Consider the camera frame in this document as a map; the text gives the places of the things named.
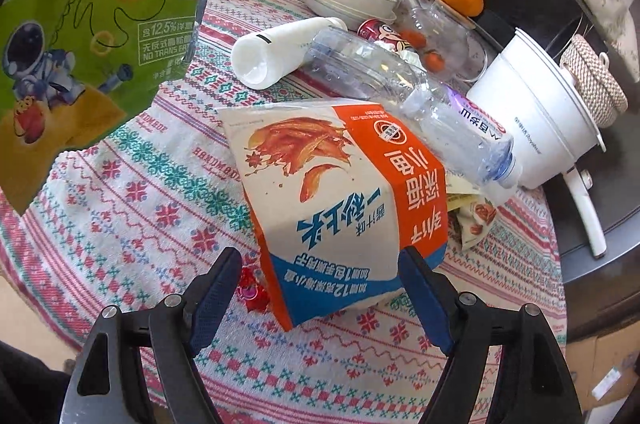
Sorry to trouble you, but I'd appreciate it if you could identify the green snack bag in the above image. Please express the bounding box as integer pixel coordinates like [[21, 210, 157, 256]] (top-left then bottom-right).
[[0, 0, 228, 212]]

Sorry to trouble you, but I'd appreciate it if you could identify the orange and white snack bag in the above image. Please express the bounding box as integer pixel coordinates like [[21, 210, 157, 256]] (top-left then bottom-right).
[[216, 98, 447, 331]]

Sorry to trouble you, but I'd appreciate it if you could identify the clear glass jar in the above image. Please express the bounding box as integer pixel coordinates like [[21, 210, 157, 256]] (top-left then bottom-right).
[[400, 0, 493, 84]]

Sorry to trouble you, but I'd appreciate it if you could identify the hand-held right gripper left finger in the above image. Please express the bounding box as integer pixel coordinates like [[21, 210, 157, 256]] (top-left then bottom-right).
[[60, 246, 243, 424]]

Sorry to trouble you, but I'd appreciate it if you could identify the cardboard box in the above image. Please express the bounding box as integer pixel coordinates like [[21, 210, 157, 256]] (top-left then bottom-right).
[[555, 334, 640, 424]]

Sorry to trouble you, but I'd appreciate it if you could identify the white plastic bottle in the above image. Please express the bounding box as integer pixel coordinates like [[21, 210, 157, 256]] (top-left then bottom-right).
[[231, 16, 347, 89]]

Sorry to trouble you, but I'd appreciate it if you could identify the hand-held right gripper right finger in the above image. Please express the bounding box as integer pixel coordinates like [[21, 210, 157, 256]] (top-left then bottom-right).
[[397, 245, 583, 424]]

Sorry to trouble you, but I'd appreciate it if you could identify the red drink can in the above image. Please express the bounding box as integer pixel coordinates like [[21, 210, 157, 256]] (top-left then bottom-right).
[[357, 18, 416, 54]]

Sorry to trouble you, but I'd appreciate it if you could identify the white electric cooking pot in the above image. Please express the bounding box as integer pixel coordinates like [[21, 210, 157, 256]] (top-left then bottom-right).
[[467, 28, 608, 259]]

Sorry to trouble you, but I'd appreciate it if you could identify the woven rope basket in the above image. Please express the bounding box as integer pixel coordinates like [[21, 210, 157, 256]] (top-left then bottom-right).
[[560, 34, 628, 127]]

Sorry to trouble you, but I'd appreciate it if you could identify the white nut packet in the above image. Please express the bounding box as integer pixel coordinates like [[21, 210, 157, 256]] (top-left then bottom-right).
[[447, 191, 498, 252]]

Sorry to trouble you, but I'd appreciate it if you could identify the patterned tablecloth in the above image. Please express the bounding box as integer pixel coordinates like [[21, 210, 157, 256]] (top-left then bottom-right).
[[0, 0, 558, 424]]

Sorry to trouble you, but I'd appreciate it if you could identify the red candy wrapper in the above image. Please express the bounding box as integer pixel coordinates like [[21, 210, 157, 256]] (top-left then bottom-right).
[[239, 266, 273, 315]]

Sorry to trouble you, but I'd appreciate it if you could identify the clear plastic bottle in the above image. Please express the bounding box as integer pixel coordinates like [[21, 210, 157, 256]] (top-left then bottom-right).
[[301, 26, 521, 191]]

